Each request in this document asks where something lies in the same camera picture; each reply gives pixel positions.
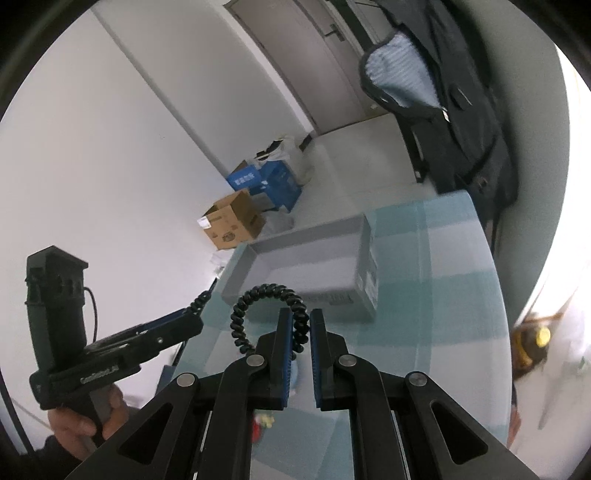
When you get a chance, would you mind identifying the grey door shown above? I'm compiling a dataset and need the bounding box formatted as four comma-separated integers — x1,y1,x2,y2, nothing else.
226,0,383,134

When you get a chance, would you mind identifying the brown cardboard box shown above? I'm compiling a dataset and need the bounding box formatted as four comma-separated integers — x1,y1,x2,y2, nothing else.
197,189,266,250

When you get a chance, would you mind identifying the white plastic bag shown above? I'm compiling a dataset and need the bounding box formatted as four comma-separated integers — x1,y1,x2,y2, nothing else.
254,135,314,186

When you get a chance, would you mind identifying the person's left hand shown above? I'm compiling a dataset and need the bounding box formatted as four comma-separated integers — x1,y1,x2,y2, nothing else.
48,384,130,461

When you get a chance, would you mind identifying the blue cardboard box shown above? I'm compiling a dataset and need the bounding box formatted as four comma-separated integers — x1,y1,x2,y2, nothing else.
226,161,301,212

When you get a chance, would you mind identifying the teal checked tablecloth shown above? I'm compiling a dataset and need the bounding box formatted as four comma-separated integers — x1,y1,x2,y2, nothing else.
170,189,514,480

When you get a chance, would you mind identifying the black jacket striped lining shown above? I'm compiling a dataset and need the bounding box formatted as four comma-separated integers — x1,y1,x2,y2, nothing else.
358,0,521,218

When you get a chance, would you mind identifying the grey cardboard box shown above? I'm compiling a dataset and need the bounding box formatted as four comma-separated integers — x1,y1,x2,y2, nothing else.
221,214,379,324

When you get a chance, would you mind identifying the black spiral hair tie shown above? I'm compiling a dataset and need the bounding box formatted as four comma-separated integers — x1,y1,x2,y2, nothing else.
229,283,312,358

